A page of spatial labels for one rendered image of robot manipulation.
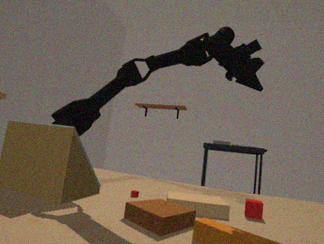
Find red cube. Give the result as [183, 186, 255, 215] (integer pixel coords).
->
[245, 199, 263, 220]

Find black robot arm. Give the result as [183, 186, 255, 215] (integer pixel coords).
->
[51, 26, 262, 137]

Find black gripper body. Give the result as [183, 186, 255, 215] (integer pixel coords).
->
[218, 47, 264, 81]

